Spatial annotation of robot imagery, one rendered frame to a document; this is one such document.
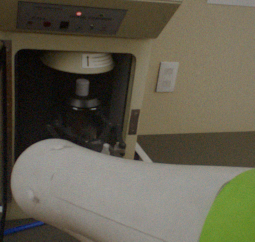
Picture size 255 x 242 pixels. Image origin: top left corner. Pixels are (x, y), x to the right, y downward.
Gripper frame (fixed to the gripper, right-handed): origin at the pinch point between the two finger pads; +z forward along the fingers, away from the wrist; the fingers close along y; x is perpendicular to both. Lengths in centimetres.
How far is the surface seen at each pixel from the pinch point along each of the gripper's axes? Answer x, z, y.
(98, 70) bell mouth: -10.7, 2.6, -3.9
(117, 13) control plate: -25.5, -7.9, -3.7
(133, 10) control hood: -26.4, -8.6, -6.4
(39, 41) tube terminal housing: -17.1, 0.5, 9.4
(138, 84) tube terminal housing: -8.4, 0.9, -13.1
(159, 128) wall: 26, 45, -42
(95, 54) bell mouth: -14.1, 3.8, -3.1
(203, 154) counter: 27, 26, -51
